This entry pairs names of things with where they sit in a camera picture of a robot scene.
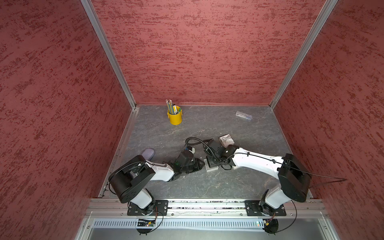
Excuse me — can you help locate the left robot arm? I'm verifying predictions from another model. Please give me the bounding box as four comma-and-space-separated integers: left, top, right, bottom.
108, 148, 205, 216

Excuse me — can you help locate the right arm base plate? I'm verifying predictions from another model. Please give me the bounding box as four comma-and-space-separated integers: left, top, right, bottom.
244, 200, 287, 217

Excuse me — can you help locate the purple glasses case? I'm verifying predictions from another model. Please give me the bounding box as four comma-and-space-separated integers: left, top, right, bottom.
141, 148, 155, 161

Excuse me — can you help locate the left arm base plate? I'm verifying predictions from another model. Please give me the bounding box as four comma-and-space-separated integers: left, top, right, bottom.
127, 200, 169, 217

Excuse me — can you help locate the right aluminium corner post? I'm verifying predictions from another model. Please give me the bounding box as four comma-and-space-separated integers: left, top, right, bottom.
269, 0, 338, 110

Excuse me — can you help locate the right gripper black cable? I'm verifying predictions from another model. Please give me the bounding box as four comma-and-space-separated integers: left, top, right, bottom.
185, 137, 223, 164

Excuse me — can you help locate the yellow pencil cup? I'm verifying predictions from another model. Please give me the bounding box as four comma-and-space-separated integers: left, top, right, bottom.
167, 106, 183, 126

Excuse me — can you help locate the white jewelry box base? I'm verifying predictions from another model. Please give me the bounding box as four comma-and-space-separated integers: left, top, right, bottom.
204, 159, 219, 173

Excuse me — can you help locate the left aluminium corner post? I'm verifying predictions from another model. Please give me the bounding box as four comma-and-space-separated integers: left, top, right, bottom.
81, 0, 137, 110

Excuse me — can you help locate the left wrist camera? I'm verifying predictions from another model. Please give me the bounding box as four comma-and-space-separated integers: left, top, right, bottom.
186, 146, 196, 154

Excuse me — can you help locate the aluminium corner post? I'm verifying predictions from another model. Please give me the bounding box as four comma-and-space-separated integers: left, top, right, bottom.
81, 0, 137, 110
269, 0, 338, 110

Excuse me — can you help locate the white slotted cable duct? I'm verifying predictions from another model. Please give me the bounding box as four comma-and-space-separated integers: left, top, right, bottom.
92, 219, 264, 231

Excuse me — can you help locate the bundle of coloured pencils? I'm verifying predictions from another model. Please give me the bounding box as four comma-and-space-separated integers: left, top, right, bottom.
166, 100, 179, 115

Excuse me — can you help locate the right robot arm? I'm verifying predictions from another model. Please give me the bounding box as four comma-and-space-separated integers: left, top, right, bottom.
203, 139, 312, 216

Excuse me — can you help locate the aluminium front rail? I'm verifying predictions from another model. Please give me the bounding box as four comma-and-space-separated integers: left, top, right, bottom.
86, 198, 329, 219

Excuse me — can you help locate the clear plastic pencil case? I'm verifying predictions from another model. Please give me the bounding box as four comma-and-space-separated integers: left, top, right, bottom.
236, 111, 253, 121

